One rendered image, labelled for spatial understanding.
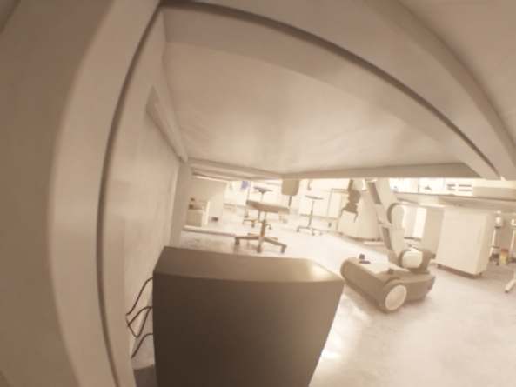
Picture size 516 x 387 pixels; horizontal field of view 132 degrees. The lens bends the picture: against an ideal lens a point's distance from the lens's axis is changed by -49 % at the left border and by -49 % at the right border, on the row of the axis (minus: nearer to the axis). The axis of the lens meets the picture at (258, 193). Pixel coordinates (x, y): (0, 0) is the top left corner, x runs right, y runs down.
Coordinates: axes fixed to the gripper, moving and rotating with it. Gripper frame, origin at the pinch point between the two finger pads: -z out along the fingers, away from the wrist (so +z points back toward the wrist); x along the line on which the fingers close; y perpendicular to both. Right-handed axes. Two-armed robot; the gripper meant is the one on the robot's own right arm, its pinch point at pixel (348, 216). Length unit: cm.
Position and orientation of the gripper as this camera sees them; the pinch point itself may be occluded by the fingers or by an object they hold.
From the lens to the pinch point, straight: 165.8
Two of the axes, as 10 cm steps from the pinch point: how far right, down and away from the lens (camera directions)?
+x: -9.3, -3.0, 2.0
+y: -2.0, -0.1, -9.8
